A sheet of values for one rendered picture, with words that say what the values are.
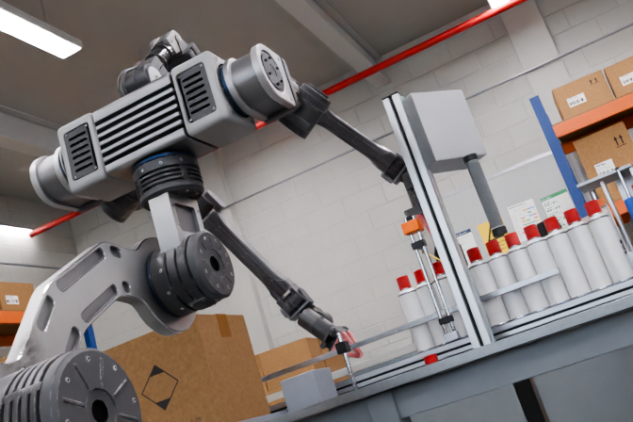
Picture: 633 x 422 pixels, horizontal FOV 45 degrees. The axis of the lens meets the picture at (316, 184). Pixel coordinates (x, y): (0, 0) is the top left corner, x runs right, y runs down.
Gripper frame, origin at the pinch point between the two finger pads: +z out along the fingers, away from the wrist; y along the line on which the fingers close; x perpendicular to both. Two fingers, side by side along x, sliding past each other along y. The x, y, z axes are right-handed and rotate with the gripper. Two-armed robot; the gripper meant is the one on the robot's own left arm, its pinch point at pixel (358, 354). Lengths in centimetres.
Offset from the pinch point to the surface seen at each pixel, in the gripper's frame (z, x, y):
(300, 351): -128, 100, 276
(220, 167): -347, 43, 414
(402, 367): 13.8, -5.3, -5.7
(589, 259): 40, -52, -4
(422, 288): 7.6, -24.9, -2.9
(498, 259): 21.2, -41.4, -3.2
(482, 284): 20.9, -33.9, -3.6
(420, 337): 13.4, -13.9, -3.1
